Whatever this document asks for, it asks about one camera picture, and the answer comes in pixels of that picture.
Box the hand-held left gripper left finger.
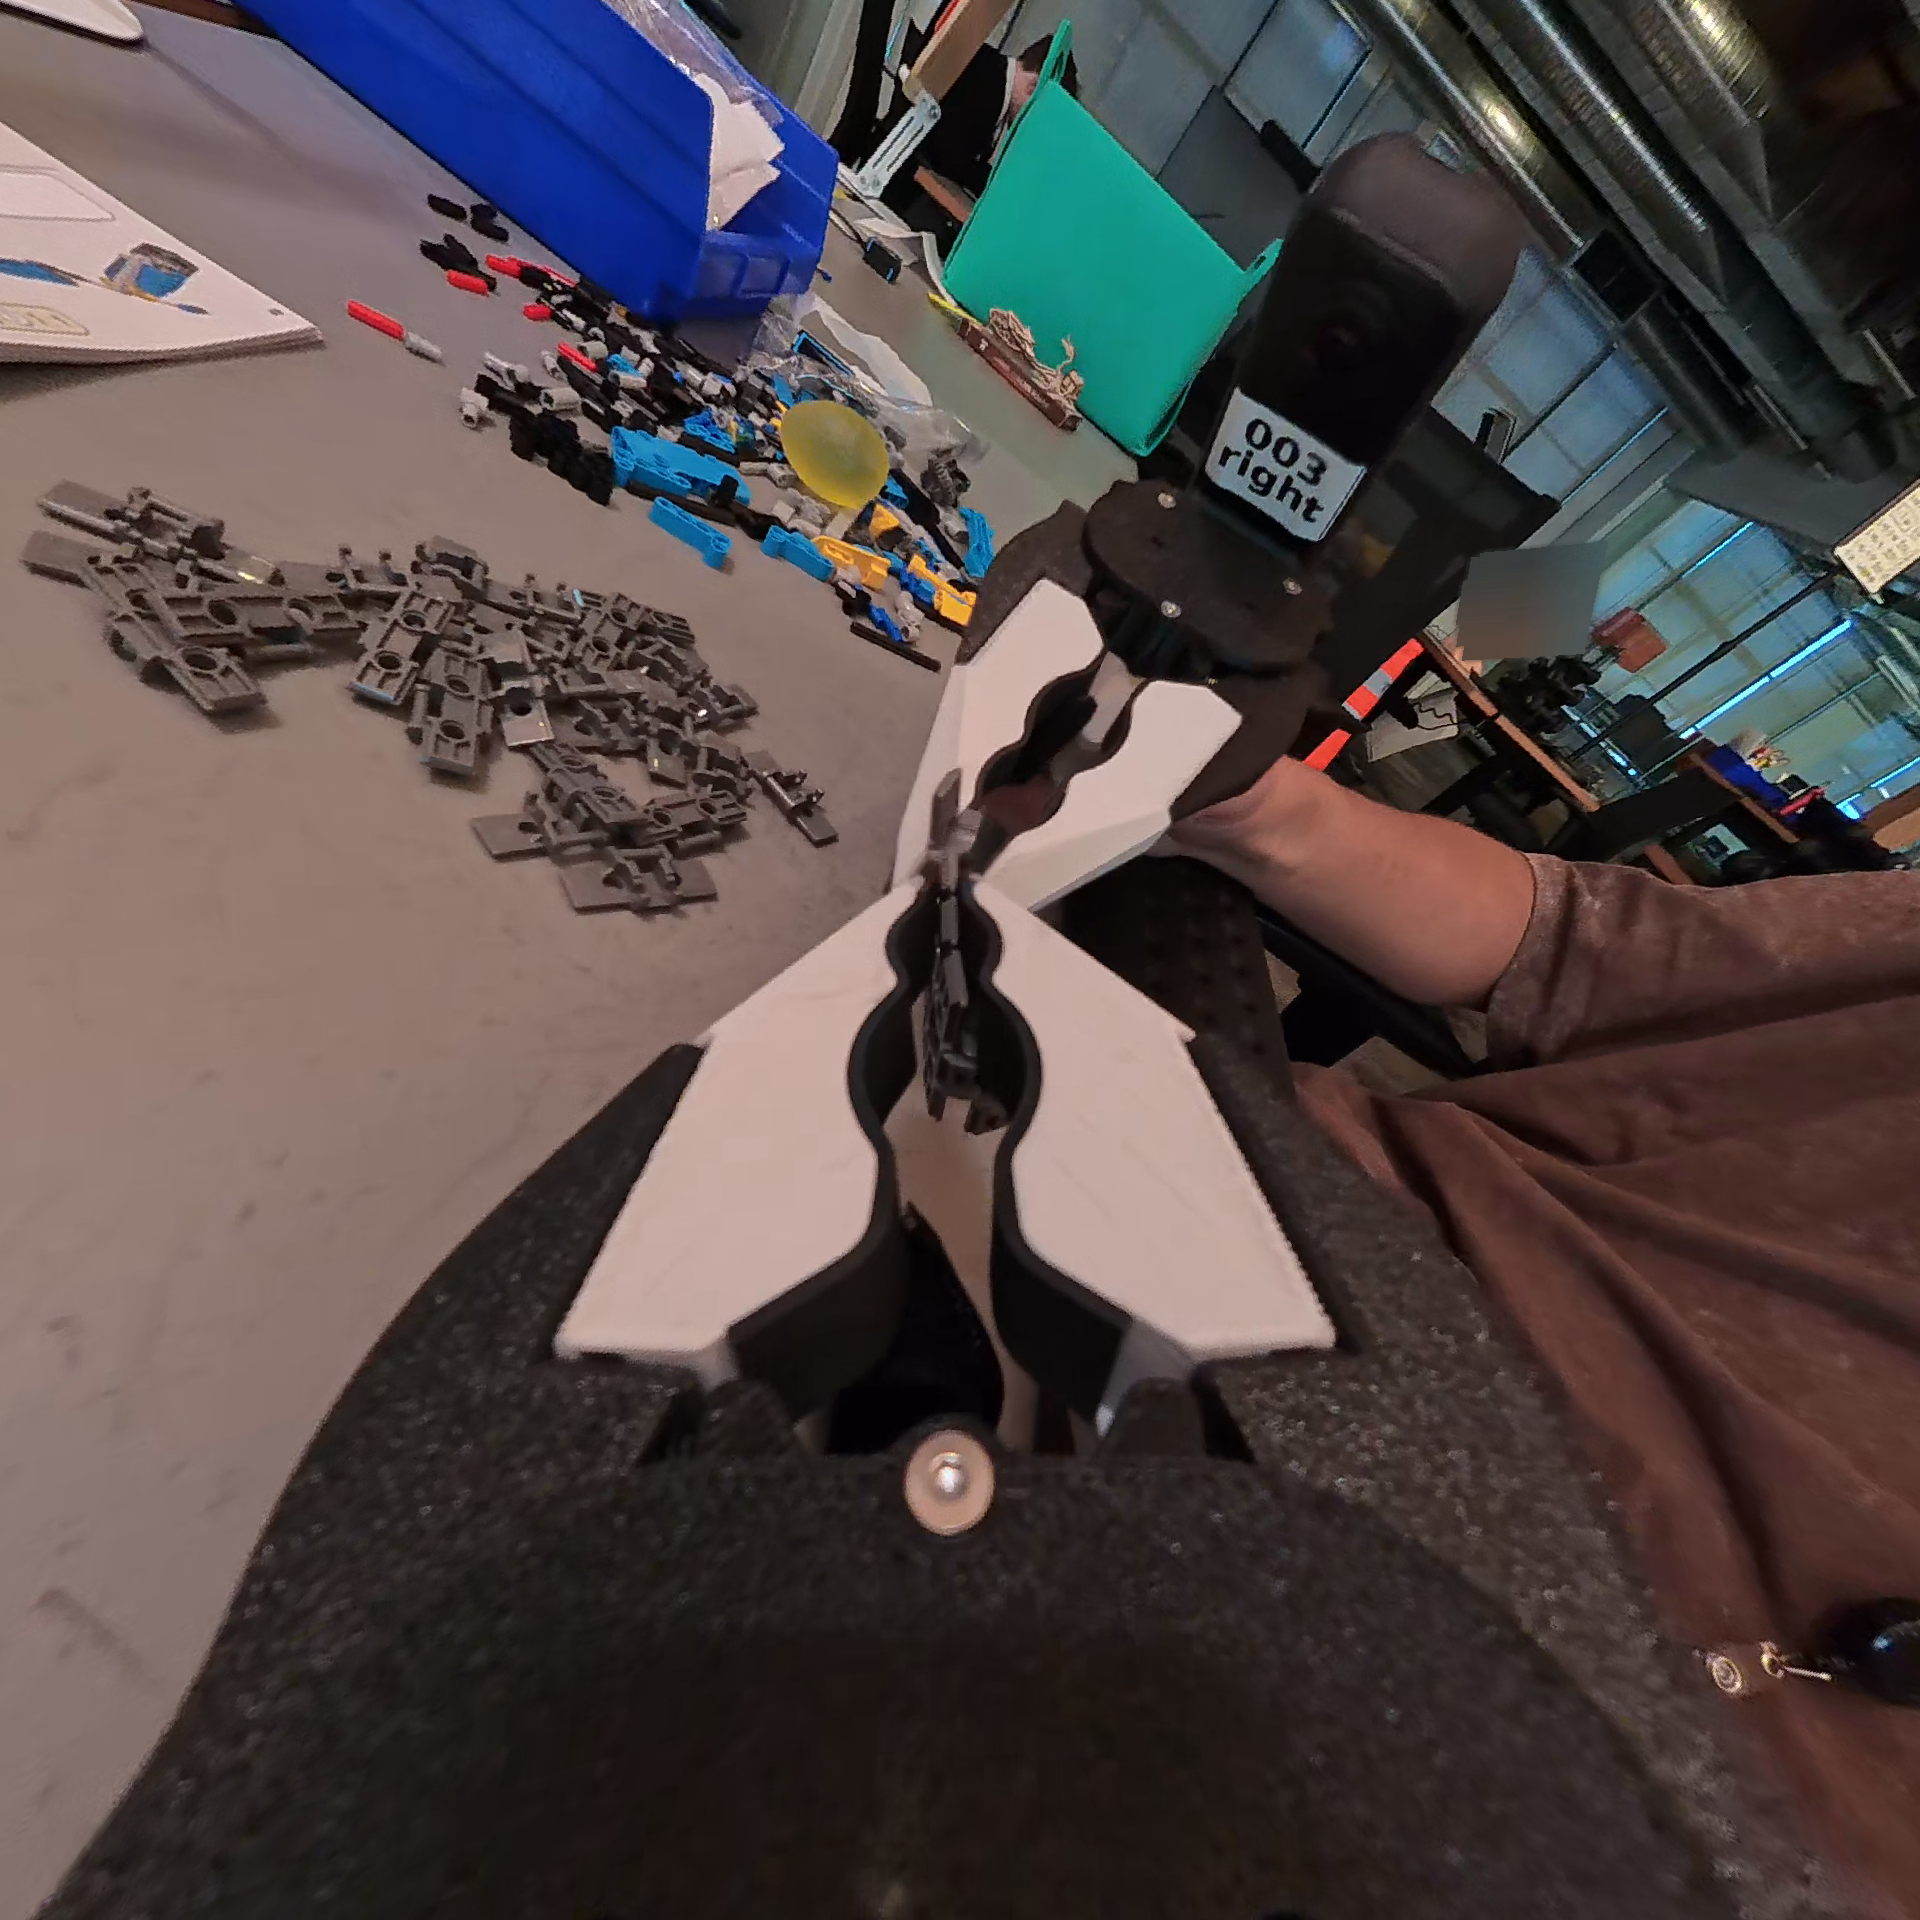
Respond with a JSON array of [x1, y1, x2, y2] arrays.
[[555, 881, 924, 1379]]

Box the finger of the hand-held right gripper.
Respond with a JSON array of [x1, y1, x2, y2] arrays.
[[968, 679, 1249, 912], [892, 576, 1119, 887]]

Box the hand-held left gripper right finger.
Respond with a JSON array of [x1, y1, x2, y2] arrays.
[[971, 881, 1338, 1432]]

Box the grey track link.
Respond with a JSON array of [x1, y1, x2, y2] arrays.
[[920, 768, 1000, 893]]

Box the grey track chain segment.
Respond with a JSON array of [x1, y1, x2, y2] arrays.
[[914, 881, 1024, 1136]]

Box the pile of grey track pieces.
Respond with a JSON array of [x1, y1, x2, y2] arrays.
[[22, 479, 841, 920]]

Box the person's right forearm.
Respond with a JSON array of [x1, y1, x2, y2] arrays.
[[1171, 757, 1545, 1011]]

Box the grey desk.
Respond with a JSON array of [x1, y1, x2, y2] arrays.
[[0, 0, 1187, 1912]]

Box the yellow translucent dome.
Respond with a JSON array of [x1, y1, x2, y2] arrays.
[[777, 398, 892, 507]]

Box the small wooden model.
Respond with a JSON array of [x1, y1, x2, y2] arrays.
[[958, 307, 1086, 433]]

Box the black machine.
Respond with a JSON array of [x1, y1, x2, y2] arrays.
[[1320, 398, 1567, 707]]

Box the teal plastic bin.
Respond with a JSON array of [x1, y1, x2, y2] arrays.
[[940, 20, 1288, 459]]

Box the wooden workbench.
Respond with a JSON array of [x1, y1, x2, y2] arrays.
[[1418, 631, 1920, 887]]

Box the person's brown shirt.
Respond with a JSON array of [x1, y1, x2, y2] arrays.
[[1295, 852, 1920, 1920]]

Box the white stand with wooden board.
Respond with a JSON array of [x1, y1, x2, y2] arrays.
[[839, 0, 1039, 203]]

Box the clear plastic bags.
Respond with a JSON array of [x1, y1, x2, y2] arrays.
[[609, 0, 790, 233]]

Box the blue storage bin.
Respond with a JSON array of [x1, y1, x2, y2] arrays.
[[238, 0, 841, 327]]

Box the instruction manual booklet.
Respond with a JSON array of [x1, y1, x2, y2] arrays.
[[0, 119, 324, 366]]

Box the silver air duct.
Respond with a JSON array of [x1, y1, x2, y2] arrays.
[[1336, 0, 1920, 511]]

